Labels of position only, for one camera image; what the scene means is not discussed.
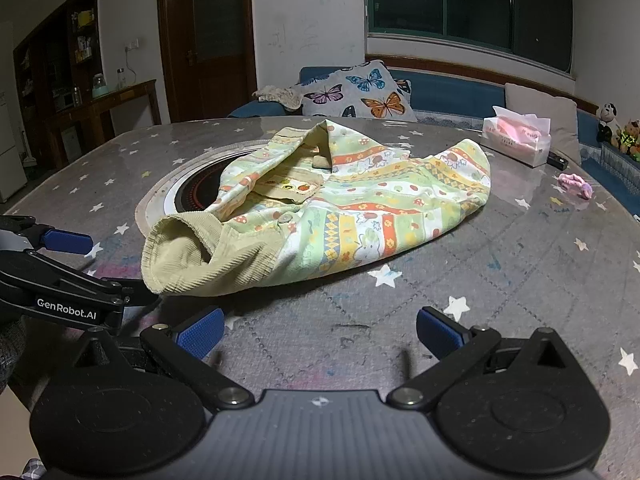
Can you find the teal kettle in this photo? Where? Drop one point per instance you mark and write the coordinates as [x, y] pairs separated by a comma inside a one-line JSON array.
[[100, 87]]

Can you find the small black remote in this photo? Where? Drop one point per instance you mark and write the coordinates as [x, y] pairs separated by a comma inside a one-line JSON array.
[[557, 161]]

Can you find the brown plush toy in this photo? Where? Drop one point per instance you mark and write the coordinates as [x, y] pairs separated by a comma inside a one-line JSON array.
[[630, 140]]

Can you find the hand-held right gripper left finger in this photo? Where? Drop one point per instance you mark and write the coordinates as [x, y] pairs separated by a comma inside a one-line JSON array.
[[200, 334]]

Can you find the dark wooden shelf cabinet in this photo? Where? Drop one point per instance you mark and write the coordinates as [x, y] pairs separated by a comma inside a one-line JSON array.
[[55, 45]]

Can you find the pink tissue pack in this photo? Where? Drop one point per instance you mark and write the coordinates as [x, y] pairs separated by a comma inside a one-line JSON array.
[[515, 141]]

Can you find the butterfly print pillow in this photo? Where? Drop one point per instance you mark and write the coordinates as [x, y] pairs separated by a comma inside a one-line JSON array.
[[350, 91]]

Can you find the wooden side table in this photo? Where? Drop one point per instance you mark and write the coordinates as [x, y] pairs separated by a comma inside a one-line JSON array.
[[125, 95]]

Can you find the pink hair scrunchie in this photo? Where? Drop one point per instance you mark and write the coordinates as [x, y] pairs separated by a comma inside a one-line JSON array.
[[576, 186]]

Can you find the blue sofa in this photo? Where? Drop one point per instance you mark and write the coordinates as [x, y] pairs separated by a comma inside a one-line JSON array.
[[450, 92]]

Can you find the patterned yellow-green child's jacket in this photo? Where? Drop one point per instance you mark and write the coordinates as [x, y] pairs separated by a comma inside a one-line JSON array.
[[350, 210]]

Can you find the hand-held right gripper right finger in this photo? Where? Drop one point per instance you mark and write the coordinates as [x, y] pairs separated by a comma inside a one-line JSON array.
[[440, 334]]

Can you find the white wall socket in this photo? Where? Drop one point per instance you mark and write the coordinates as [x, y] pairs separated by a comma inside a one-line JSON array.
[[131, 45]]

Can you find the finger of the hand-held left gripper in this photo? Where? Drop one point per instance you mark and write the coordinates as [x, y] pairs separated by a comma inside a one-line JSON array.
[[140, 298], [67, 242]]

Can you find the panda plush toy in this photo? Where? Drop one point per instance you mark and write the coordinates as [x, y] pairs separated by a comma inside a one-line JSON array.
[[607, 121]]

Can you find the green-framed window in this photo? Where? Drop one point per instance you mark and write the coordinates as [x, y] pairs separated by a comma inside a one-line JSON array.
[[475, 5]]

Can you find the crumpled beige cloth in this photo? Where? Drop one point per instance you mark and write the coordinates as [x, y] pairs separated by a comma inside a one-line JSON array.
[[277, 96]]

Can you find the dark wooden door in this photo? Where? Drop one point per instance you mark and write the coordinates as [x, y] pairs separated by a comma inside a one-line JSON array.
[[215, 35]]

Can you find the glass jar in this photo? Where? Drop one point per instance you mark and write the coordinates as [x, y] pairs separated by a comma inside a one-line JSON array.
[[120, 77]]

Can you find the small microwave oven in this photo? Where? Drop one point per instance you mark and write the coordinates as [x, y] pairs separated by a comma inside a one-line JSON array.
[[65, 100]]

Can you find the round built-in table cooker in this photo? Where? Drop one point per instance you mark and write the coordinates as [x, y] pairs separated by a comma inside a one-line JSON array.
[[185, 185]]

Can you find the grey star-print tablecloth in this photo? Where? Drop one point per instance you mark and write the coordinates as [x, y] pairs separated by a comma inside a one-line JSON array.
[[500, 260]]

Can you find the beige cushion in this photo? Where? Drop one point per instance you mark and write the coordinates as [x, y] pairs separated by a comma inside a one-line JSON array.
[[566, 122]]

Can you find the checked cloth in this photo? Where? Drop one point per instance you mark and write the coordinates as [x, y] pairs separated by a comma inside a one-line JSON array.
[[32, 470]]

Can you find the white box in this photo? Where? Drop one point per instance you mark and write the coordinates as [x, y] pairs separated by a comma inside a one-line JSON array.
[[70, 142]]

